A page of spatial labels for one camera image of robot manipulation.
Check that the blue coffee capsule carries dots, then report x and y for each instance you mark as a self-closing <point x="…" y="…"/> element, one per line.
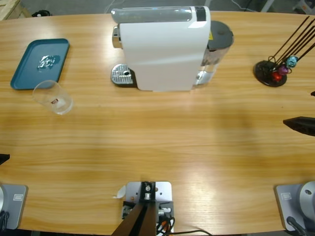
<point x="292" y="61"/>

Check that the clear drinking glass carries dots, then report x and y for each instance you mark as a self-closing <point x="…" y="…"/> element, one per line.
<point x="53" y="98"/>

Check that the purple coffee capsule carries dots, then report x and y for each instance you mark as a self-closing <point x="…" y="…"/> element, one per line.
<point x="283" y="70"/>

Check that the red coffee capsule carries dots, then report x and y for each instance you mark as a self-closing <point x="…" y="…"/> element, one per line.
<point x="277" y="76"/>

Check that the white capsule coffee machine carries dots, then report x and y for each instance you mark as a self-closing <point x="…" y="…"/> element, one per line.
<point x="162" y="56"/>

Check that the black capsule holder with rods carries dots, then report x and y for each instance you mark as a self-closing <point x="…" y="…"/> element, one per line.
<point x="264" y="71"/>

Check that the teal plastic serving tray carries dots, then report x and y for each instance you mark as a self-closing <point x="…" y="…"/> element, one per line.
<point x="27" y="66"/>

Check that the crumpled clear foil wrapper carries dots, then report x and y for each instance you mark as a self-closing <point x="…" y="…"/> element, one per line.
<point x="46" y="62"/>

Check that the clear water tank grey lid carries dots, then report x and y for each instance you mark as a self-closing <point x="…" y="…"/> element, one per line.
<point x="220" y="34"/>

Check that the white paper tab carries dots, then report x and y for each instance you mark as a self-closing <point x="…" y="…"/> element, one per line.
<point x="121" y="192"/>

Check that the metal drip tray grate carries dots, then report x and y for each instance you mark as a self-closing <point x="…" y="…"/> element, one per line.
<point x="120" y="75"/>

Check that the black floor equipment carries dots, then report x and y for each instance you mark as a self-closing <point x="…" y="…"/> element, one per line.
<point x="41" y="13"/>

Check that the wooden crate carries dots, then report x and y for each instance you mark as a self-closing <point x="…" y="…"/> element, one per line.
<point x="7" y="7"/>

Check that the white mounting block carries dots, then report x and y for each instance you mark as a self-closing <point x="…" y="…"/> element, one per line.
<point x="163" y="191"/>

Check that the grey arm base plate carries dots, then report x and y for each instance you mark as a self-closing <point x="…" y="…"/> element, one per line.
<point x="290" y="204"/>
<point x="13" y="206"/>

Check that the grey metal frame leg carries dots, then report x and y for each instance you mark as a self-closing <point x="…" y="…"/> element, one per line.
<point x="267" y="5"/>

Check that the dark brown post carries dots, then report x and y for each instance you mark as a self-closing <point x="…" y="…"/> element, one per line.
<point x="140" y="218"/>

